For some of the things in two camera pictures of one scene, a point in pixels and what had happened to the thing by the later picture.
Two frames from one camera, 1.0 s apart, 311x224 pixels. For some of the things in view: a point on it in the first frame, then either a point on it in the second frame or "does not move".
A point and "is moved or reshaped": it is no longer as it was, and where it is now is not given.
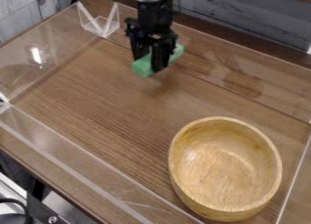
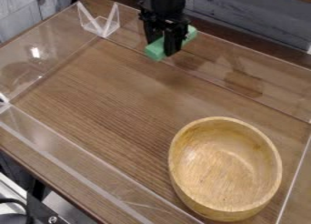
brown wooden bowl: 224,168 does not move
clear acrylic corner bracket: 101,25 does not move
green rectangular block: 142,65 is moved or reshaped
